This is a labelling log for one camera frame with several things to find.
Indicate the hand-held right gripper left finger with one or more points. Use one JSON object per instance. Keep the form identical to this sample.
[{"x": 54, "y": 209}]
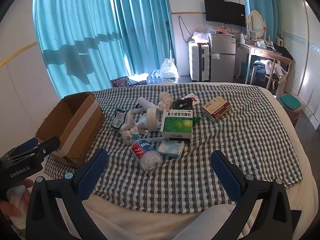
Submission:
[{"x": 93, "y": 175}]

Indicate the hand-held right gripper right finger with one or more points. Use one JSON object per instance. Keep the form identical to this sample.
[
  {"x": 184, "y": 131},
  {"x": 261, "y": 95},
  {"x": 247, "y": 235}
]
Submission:
[{"x": 227, "y": 177}]

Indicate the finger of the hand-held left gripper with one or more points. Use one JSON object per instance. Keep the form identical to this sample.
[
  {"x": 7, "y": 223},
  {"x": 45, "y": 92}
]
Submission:
[
  {"x": 50, "y": 143},
  {"x": 26, "y": 145}
]

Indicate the brown cardboard box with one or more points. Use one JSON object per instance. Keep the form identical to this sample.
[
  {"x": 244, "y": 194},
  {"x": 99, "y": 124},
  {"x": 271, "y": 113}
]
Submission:
[{"x": 77, "y": 122}]

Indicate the white toy figure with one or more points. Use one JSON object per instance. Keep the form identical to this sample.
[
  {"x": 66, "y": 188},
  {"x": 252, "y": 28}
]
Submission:
[{"x": 128, "y": 135}]

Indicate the crushed plastic bottle red label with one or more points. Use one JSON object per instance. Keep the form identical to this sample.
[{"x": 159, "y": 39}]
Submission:
[{"x": 146, "y": 156}]

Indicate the grey white sachet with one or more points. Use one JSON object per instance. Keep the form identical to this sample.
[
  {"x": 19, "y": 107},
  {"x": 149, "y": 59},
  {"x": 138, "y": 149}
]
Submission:
[{"x": 119, "y": 120}]

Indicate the light blue tissue pack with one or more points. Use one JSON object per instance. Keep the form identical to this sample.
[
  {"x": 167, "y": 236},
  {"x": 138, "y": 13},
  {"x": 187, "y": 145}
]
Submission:
[{"x": 171, "y": 148}]

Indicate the green foil packet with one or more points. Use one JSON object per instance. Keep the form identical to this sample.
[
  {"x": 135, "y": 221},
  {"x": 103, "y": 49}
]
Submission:
[{"x": 196, "y": 120}]

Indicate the small white bottle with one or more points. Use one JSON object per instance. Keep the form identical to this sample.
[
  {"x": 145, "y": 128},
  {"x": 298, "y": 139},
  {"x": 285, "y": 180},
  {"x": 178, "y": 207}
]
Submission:
[{"x": 143, "y": 125}]

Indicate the red yellow medicine box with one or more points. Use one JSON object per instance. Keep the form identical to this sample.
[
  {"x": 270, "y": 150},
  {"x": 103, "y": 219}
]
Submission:
[{"x": 216, "y": 107}]

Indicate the green white medicine box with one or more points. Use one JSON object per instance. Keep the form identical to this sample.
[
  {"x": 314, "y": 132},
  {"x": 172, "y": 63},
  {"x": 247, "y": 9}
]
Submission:
[{"x": 176, "y": 126}]

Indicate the white tape roll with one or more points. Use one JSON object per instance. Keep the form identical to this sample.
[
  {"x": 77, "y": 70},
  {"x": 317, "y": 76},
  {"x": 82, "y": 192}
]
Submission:
[{"x": 153, "y": 120}]

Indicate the black round object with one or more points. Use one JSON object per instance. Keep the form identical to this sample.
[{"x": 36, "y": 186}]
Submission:
[{"x": 182, "y": 104}]

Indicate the red white sachet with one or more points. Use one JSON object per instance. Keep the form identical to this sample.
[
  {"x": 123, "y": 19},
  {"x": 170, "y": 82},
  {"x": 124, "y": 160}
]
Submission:
[{"x": 192, "y": 97}]

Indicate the person's left hand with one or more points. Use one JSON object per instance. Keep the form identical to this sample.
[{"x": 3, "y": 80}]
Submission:
[{"x": 7, "y": 208}]

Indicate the grey white checked blanket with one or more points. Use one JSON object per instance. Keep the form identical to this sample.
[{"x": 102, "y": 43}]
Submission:
[{"x": 190, "y": 180}]

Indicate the white cloth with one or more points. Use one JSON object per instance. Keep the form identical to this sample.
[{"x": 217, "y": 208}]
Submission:
[{"x": 18, "y": 212}]

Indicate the dark red patterned bag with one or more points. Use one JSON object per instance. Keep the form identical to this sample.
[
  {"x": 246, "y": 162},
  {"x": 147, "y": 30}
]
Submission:
[{"x": 120, "y": 82}]

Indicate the teal lidded bin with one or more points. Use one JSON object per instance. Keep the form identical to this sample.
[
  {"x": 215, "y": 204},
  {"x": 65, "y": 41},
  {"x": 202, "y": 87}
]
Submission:
[{"x": 290, "y": 102}]

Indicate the pack of water bottles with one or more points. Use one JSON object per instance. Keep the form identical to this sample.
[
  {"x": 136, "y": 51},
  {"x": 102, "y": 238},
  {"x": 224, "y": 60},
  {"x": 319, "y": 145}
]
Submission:
[{"x": 153, "y": 77}]

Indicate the clothes on chair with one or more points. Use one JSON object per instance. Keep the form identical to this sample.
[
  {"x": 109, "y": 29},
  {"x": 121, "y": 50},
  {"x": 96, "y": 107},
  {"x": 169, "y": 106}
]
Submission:
[{"x": 260, "y": 67}]

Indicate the teal curtain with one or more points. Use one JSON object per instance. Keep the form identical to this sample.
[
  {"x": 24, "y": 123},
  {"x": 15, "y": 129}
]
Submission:
[
  {"x": 267, "y": 10},
  {"x": 75, "y": 30},
  {"x": 140, "y": 25}
]

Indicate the silver fridge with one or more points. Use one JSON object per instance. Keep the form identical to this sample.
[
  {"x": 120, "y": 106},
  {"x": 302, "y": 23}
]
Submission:
[{"x": 222, "y": 60}]

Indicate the white suitcase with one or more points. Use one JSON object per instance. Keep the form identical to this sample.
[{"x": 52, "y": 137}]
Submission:
[{"x": 196, "y": 62}]

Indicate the large clear water jug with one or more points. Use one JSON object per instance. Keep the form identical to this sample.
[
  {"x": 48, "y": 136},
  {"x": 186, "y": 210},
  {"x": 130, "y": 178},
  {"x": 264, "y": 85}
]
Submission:
[{"x": 168, "y": 70}]

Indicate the wooden chair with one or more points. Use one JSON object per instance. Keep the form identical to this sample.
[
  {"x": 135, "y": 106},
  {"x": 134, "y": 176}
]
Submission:
[{"x": 282, "y": 61}]

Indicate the wooden desk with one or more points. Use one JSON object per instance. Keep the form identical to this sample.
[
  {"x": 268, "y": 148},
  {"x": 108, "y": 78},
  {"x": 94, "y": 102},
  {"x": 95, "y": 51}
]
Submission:
[{"x": 257, "y": 50}]

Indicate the black cloth on table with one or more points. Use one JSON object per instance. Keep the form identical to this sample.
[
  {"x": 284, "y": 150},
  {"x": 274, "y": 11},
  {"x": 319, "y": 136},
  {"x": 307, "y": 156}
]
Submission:
[{"x": 283, "y": 51}]

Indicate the clear plastic bag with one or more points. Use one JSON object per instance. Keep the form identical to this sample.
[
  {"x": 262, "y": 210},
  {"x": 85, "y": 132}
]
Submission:
[{"x": 201, "y": 37}]

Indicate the white oval mirror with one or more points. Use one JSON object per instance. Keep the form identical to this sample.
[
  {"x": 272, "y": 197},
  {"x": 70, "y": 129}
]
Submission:
[{"x": 256, "y": 23}]

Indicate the black wall television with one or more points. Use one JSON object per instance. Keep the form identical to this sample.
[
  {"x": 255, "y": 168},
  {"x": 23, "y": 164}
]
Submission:
[{"x": 225, "y": 11}]

